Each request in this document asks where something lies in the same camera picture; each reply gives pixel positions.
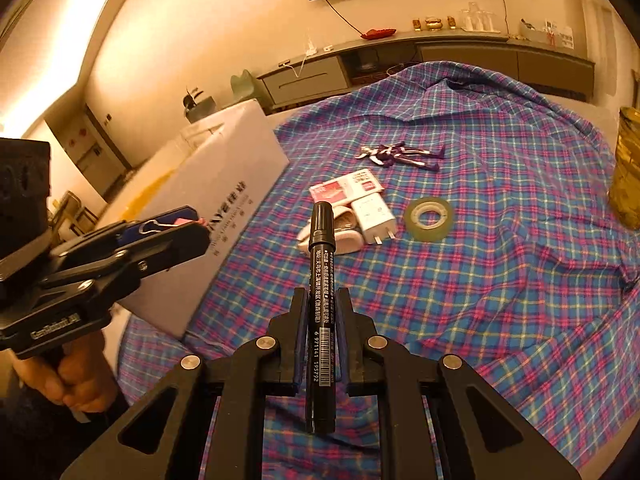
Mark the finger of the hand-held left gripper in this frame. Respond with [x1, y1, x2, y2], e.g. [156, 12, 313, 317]
[50, 206, 196, 261]
[37, 221, 212, 311]

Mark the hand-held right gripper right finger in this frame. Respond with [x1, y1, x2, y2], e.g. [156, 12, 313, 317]
[335, 287, 583, 480]

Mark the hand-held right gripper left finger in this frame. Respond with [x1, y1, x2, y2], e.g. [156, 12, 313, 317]
[60, 287, 308, 480]

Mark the pink binder clip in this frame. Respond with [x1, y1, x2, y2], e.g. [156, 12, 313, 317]
[139, 216, 207, 235]

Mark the black marker pen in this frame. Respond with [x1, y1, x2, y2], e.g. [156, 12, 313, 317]
[305, 201, 337, 435]

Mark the white cardboard box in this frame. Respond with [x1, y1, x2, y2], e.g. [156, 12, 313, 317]
[97, 100, 291, 341]

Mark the white stapler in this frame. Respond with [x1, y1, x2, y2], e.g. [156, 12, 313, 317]
[297, 205, 363, 255]

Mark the white charger plug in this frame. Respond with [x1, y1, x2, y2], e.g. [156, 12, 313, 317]
[350, 194, 398, 246]

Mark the green tape roll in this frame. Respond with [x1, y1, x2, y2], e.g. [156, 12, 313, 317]
[403, 197, 456, 237]

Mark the red white card packet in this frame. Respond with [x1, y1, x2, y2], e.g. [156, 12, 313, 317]
[309, 169, 385, 205]

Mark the person's left hand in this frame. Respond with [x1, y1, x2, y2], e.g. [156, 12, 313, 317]
[12, 327, 118, 413]

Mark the wooden dining chair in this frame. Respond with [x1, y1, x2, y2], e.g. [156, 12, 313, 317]
[59, 190, 99, 237]

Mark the potted plant in white pot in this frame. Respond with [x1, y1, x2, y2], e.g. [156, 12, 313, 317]
[182, 87, 218, 123]

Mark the blue pink plaid cloth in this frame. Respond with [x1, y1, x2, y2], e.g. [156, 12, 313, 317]
[117, 60, 640, 480]

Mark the green plastic chair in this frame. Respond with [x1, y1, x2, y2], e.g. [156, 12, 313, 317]
[230, 69, 273, 113]

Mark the purple silver toy figure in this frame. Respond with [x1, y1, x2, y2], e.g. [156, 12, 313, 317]
[357, 144, 447, 171]

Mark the long grey media cabinet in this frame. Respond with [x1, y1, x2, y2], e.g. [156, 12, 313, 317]
[257, 27, 597, 111]

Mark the yellow glass jar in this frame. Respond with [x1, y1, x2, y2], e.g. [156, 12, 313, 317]
[607, 106, 640, 231]

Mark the clear glass cup set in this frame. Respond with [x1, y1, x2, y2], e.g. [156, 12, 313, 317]
[460, 2, 501, 32]

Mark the clear plastic organizer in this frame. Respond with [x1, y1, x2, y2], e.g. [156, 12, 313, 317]
[520, 19, 573, 48]

